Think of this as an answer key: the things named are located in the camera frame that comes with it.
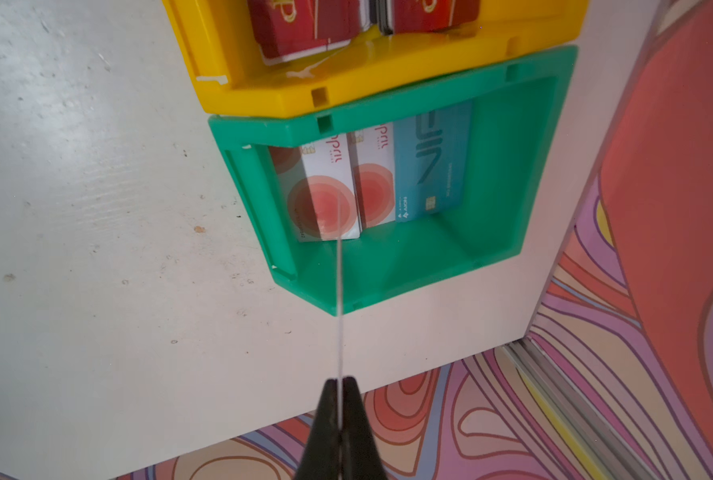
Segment yellow plastic bin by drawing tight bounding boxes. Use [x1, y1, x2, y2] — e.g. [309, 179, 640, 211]
[164, 1, 587, 119]

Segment teal VIP card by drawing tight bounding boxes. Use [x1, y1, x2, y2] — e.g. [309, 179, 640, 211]
[393, 100, 473, 222]

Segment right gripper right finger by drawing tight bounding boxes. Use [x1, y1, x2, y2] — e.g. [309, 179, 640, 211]
[340, 376, 388, 480]

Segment red cards in yellow bin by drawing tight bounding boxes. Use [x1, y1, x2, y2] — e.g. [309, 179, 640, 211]
[248, 0, 480, 64]

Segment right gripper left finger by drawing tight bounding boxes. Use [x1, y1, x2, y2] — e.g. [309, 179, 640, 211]
[294, 379, 340, 480]

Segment green plastic bin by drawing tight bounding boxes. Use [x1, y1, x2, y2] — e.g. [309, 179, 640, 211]
[208, 45, 578, 313]

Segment white pink april card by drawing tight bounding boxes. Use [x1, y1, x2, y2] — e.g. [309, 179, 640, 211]
[268, 123, 396, 242]
[333, 191, 346, 382]

